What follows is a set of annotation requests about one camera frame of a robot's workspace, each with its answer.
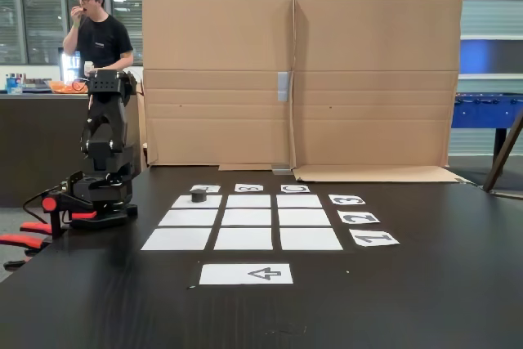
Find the paper sheet number 1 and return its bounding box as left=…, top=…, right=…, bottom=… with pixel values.
left=349, top=230, right=401, bottom=248

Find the orange bag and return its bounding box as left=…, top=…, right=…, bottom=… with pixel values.
left=47, top=78, right=89, bottom=95

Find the white paper grid square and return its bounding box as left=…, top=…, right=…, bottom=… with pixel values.
left=220, top=208, right=273, bottom=227
left=225, top=195, right=272, bottom=209
left=141, top=227, right=213, bottom=252
left=278, top=208, right=332, bottom=227
left=276, top=195, right=324, bottom=209
left=279, top=227, right=344, bottom=252
left=171, top=195, right=223, bottom=209
left=158, top=209, right=219, bottom=227
left=213, top=227, right=274, bottom=251

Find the white arrow paper sheet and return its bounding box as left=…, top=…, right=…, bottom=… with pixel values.
left=199, top=263, right=295, bottom=286

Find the blue foosball table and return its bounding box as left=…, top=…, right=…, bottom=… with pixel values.
left=450, top=92, right=523, bottom=159

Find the person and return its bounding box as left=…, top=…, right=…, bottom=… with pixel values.
left=61, top=0, right=135, bottom=70

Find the black power cable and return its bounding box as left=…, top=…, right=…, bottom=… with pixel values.
left=21, top=186, right=63, bottom=224

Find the paper sheet number 2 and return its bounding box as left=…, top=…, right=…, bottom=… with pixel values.
left=337, top=210, right=382, bottom=226

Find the grey tape strip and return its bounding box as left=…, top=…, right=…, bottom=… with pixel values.
left=276, top=71, right=293, bottom=102

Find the brown cardboard panel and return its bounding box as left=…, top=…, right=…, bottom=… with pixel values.
left=292, top=0, right=473, bottom=184
left=141, top=0, right=296, bottom=172

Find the paper sheet number 3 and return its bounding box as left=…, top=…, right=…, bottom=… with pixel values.
left=328, top=194, right=367, bottom=206

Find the dark counter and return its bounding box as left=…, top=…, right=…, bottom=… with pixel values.
left=0, top=92, right=144, bottom=208

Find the small printed box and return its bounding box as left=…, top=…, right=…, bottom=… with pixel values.
left=4, top=72, right=26, bottom=96

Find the brown wooden beam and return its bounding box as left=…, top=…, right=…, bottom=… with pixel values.
left=482, top=110, right=523, bottom=194

